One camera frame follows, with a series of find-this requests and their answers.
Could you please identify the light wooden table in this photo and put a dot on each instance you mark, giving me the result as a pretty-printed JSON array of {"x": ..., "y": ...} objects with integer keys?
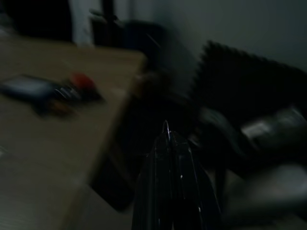
[{"x": 72, "y": 148}]

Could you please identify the small red round object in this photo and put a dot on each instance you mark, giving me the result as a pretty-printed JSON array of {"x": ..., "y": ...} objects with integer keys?
[{"x": 81, "y": 79}]

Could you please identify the black cabinet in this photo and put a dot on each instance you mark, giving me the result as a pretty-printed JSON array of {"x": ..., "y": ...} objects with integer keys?
[{"x": 144, "y": 40}]

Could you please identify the black key fob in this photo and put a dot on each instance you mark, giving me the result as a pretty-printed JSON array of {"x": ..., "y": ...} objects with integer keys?
[{"x": 79, "y": 94}]

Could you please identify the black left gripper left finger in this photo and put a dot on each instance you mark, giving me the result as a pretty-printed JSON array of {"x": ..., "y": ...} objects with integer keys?
[{"x": 153, "y": 187}]

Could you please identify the small orange object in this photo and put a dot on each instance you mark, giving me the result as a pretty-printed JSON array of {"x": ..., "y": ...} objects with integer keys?
[{"x": 60, "y": 107}]

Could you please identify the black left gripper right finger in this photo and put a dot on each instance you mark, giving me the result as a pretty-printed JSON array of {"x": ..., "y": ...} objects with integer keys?
[{"x": 192, "y": 191}]

